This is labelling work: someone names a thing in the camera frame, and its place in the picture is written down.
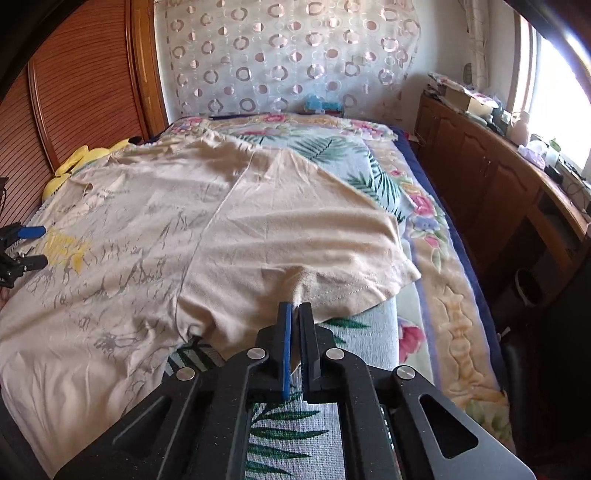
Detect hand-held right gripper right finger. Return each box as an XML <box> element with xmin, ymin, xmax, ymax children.
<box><xmin>298</xmin><ymin>301</ymin><xmax>546</xmax><ymax>480</ymax></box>

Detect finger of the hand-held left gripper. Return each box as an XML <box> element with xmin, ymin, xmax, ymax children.
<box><xmin>0</xmin><ymin>254</ymin><xmax>49</xmax><ymax>288</ymax></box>
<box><xmin>0</xmin><ymin>223</ymin><xmax>47</xmax><ymax>252</ymax></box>

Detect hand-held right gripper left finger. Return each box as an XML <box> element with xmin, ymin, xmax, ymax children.
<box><xmin>54</xmin><ymin>301</ymin><xmax>296</xmax><ymax>480</ymax></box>

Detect beige t-shirt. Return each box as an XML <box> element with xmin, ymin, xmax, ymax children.
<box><xmin>0</xmin><ymin>134</ymin><xmax>422</xmax><ymax>467</ymax></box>

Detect yellow plush toy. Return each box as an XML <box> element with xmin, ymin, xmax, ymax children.
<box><xmin>41</xmin><ymin>141</ymin><xmax>134</xmax><ymax>201</ymax></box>

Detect floral blanket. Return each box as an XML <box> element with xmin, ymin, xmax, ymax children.
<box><xmin>152</xmin><ymin>113</ymin><xmax>515</xmax><ymax>453</ymax></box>

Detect wooden wardrobe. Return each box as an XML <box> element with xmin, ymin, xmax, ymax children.
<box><xmin>0</xmin><ymin>0</ymin><xmax>169</xmax><ymax>232</ymax></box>

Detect navy blue bed sheet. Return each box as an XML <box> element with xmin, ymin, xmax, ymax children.
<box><xmin>397</xmin><ymin>124</ymin><xmax>504</xmax><ymax>352</ymax></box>

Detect leaf print bed sheet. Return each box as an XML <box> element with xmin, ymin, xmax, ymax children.
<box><xmin>166</xmin><ymin>122</ymin><xmax>416</xmax><ymax>480</ymax></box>

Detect dark waste bin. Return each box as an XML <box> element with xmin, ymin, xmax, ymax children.
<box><xmin>515</xmin><ymin>268</ymin><xmax>546</xmax><ymax>308</ymax></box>

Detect blue toy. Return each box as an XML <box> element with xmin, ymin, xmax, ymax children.
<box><xmin>302</xmin><ymin>95</ymin><xmax>345</xmax><ymax>116</ymax></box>

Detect wooden cabinet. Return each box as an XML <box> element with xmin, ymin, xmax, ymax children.
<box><xmin>413</xmin><ymin>90</ymin><xmax>591</xmax><ymax>324</ymax></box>

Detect purple tissue pack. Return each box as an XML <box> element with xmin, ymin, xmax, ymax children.
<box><xmin>517</xmin><ymin>143</ymin><xmax>548</xmax><ymax>169</ymax></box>

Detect circle patterned sheer curtain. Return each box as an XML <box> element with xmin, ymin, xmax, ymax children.
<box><xmin>154</xmin><ymin>0</ymin><xmax>423</xmax><ymax>123</ymax></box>

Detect pink bottle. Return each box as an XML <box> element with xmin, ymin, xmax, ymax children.
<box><xmin>510</xmin><ymin>111</ymin><xmax>532</xmax><ymax>144</ymax></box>

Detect floral window curtain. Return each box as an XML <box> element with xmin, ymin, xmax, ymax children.
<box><xmin>464</xmin><ymin>0</ymin><xmax>492</xmax><ymax>93</ymax></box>

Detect window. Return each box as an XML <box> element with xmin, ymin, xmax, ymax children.
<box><xmin>512</xmin><ymin>14</ymin><xmax>591</xmax><ymax>171</ymax></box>

